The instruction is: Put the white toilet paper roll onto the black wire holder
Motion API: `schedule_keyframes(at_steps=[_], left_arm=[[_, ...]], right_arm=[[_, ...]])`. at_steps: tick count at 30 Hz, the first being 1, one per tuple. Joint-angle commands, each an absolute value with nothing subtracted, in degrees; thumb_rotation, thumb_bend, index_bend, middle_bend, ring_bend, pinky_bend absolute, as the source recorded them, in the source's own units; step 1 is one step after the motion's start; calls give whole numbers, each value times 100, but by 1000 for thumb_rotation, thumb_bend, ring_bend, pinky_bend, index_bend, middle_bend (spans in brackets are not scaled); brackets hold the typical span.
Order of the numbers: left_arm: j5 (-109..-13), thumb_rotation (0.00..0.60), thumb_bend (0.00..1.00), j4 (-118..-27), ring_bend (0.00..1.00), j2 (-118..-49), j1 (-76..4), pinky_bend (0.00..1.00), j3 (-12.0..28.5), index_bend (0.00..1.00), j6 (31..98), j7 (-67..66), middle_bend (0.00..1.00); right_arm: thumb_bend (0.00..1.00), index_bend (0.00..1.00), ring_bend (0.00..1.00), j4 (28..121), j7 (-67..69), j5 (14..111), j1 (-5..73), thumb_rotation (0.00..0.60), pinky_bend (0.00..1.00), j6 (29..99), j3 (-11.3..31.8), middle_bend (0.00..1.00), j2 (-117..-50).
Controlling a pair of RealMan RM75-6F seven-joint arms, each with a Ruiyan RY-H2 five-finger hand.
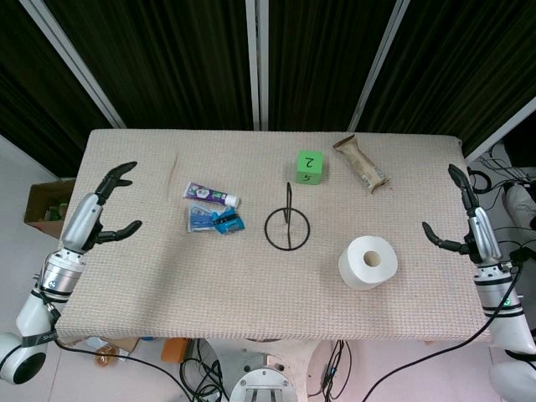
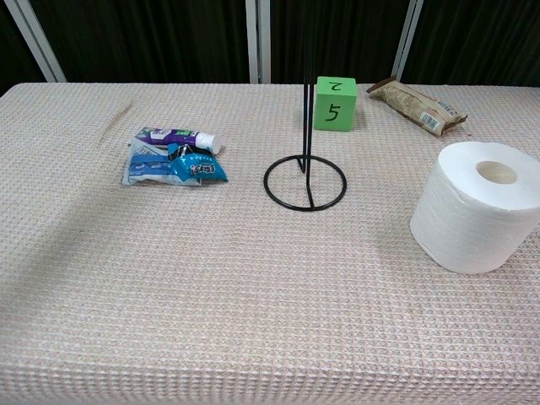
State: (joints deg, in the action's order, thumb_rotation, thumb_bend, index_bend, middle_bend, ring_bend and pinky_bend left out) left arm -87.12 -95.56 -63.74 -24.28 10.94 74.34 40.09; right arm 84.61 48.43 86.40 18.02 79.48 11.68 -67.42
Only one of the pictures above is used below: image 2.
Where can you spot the white paper towel roll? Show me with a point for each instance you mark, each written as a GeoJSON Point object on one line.
{"type": "Point", "coordinates": [460, 219]}

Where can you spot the blue snack packet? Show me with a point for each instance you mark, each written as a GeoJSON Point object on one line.
{"type": "Point", "coordinates": [198, 169]}

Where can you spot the beige waffle tablecloth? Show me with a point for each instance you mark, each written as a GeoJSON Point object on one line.
{"type": "Point", "coordinates": [211, 274]}

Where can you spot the purple white-capped tube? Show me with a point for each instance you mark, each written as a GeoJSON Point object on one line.
{"type": "Point", "coordinates": [177, 136]}

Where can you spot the green numbered cube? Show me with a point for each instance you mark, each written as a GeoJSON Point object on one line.
{"type": "Point", "coordinates": [335, 103]}

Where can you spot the blue white plastic pouch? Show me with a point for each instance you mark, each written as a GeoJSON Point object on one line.
{"type": "Point", "coordinates": [145, 166]}

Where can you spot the brown snack wrapper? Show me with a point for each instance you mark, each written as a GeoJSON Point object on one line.
{"type": "Point", "coordinates": [415, 105]}

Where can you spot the dark curtain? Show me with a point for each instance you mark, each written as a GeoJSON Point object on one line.
{"type": "Point", "coordinates": [147, 38]}

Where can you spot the white frame post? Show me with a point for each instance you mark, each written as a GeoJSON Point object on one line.
{"type": "Point", "coordinates": [406, 38]}
{"type": "Point", "coordinates": [38, 42]}
{"type": "Point", "coordinates": [257, 40]}

